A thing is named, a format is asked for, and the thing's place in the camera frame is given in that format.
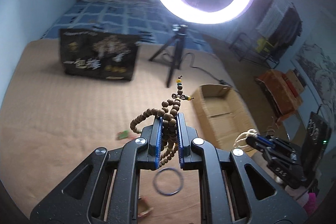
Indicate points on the yellow box on rack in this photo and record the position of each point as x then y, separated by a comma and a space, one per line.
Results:
263, 46

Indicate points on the landscape wall painting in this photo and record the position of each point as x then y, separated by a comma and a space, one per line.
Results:
320, 69

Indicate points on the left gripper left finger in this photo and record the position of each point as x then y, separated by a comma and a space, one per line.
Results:
149, 154

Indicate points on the striped hanging towel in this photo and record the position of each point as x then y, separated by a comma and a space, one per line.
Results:
270, 22

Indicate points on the cardboard box tray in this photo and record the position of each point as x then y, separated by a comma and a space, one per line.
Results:
222, 114

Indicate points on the black box device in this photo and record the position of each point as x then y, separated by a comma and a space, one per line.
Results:
318, 133

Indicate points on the blue checkered bed sheet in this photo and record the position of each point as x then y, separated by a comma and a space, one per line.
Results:
153, 22

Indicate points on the black tripod stand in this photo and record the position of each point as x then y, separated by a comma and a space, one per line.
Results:
178, 42

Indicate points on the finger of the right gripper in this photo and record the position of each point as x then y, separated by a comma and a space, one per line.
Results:
251, 141
264, 141

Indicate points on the black clothes rack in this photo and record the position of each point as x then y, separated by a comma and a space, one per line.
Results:
244, 44

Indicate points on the dark hanging clothes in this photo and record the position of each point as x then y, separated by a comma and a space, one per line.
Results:
288, 30

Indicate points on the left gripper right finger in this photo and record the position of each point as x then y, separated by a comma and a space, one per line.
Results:
185, 135

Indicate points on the black snack bag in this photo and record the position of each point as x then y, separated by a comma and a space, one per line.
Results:
98, 55

